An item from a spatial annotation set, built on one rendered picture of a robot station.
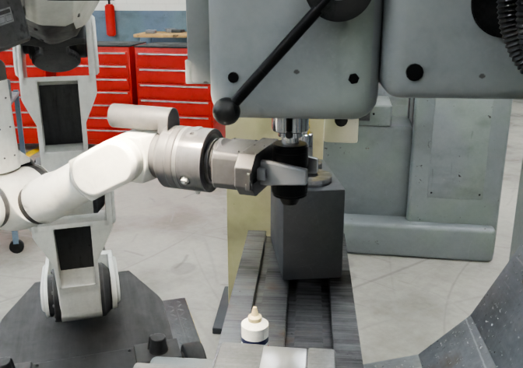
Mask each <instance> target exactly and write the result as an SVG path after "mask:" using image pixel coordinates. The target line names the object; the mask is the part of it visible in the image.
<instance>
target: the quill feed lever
mask: <svg viewBox="0 0 523 368"><path fill-rule="evenodd" d="M370 2H371V0H307V3H308V5H309V6H310V7H311V9H310V10H309V11H308V12H307V13H306V14H305V16H304V17H303V18H302V19H301V20H300V21H299V22H298V24H297V25H296V26H295V27H294V28H292V30H291V31H290V32H289V33H288V34H287V35H286V37H285V38H284V39H283V40H282V41H281V42H280V43H279V45H278V46H277V47H276V48H275V49H274V50H273V52H272V53H271V54H270V55H269V56H268V57H267V58H266V59H265V60H264V61H263V62H262V63H261V64H260V66H259V67H258V68H257V69H256V70H255V71H254V73H253V74H252V75H251V76H250V77H249V78H248V79H247V81H246V82H245V83H244V84H243V85H242V86H241V87H240V88H239V90H238V91H236V92H235V94H234V95H233V96H232V97H231V98H229V97H224V98H221V99H219V100H217V101H216V102H215V104H214V106H213V109H212V114H213V117H214V118H215V120H216V121H217V122H218V123H220V124H222V125H231V124H234V123H235V122H236V121H237V120H238V118H239V117H240V104H241V103H242V102H243V101H244V100H245V99H246V98H247V96H248V95H249V94H250V93H251V92H252V91H253V90H254V88H255V87H256V86H257V85H258V84H259V83H260V82H261V81H262V80H263V79H264V78H265V77H266V76H267V75H268V74H269V72H270V71H271V70H272V69H273V68H274V67H275V66H276V64H277V63H278V62H279V61H280V60H281V59H282V58H283V56H284V55H285V54H286V53H287V52H288V51H289V50H290V48H291V47H292V46H293V45H294V44H295V43H296V42H297V41H298V40H299V39H300V38H301V37H302V36H303V35H304V33H305V32H306V31H307V30H308V29H309V28H310V27H311V25H312V24H313V23H314V22H315V21H316V20H317V19H318V17H319V16H320V17H321V18H323V19H326V20H329V21H332V22H345V21H348V20H351V19H354V18H355V17H357V16H358V15H359V14H361V13H362V12H363V11H364V10H365V9H366V8H367V6H368V5H369V4H370Z"/></svg>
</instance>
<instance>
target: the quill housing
mask: <svg viewBox="0 0 523 368"><path fill-rule="evenodd" d="M310 9H311V7H310V6H309V5H308V3H307V0H209V50H210V82H211V97H212V102H213V104H215V102H216V101H217V100H219V99H221V98H224V97H229V98H231V97H232V96H233V95H234V94H235V92H236V91H238V90H239V88H240V87H241V86H242V85H243V84H244V83H245V82H246V81H247V79H248V78H249V77H250V76H251V75H252V74H253V73H254V71H255V70H256V69H257V68H258V67H259V66H260V64H261V63H262V62H263V61H264V60H265V59H266V58H267V57H268V56H269V55H270V54H271V53H272V52H273V50H274V49H275V48H276V47H277V46H278V45H279V43H280V42H281V41H282V40H283V39H284V38H285V37H286V35H287V34H288V33H289V32H290V31H291V30H292V28H294V27H295V26H296V25H297V24H298V22H299V21H300V20H301V19H302V18H303V17H304V16H305V14H306V13H307V12H308V11H309V10H310ZM382 13H383V0H371V2H370V4H369V5H368V6H367V8H366V9H365V10H364V11H363V12H362V13H361V14H359V15H358V16H357V17H355V18H354V19H351V20H348V21H345V22H332V21H329V20H326V19H323V18H321V17H320V16H319V17H318V19H317V20H316V21H315V22H314V23H313V24H312V25H311V27H310V28H309V29H308V30H307V31H306V32H305V33H304V35H303V36H302V37H301V38H300V39H299V40H298V41H297V42H296V43H295V44H294V45H293V46H292V47H291V48H290V50H289V51H288V52H287V53H286V54H285V55H284V56H283V58H282V59H281V60H280V61H279V62H278V63H277V64H276V66H275V67H274V68H273V69H272V70H271V71H270V72H269V74H268V75H267V76H266V77H265V78H264V79H263V80H262V81H261V82H260V83H259V84H258V85H257V86H256V87H255V88H254V90H253V91H252V92H251V93H250V94H249V95H248V96H247V98H246V99H245V100H244V101H243V102H242V103H241V104H240V117H255V118H304V119H357V118H362V117H364V116H366V115H368V114H369V113H370V112H371V111H372V110H373V108H374V106H375V104H376V102H377V95H378V83H379V68H380V54H381V28H382Z"/></svg>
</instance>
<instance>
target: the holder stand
mask: <svg viewBox="0 0 523 368"><path fill-rule="evenodd" d="M345 193H346V191H345V189H344V187H343V186H342V185H341V184H340V183H339V181H338V179H337V178H336V177H335V175H334V174H333V172H332V171H331V170H330V169H329V167H328V166H327V164H326V163H325V161H324V160H322V159H318V172H317V173H309V174H308V180H307V196H306V197H304V198H301V199H300V200H299V202H298V203H297V204H296V205H284V204H282V203H281V201H280V200H279V198H276V197H275V196H273V195H272V186H271V240H272V245H273V247H274V251H275V254H276V259H277V261H278V265H279V270H280V273H281V276H282V279H283V280H294V279H329V278H341V277H342V248H343V230H344V211H345Z"/></svg>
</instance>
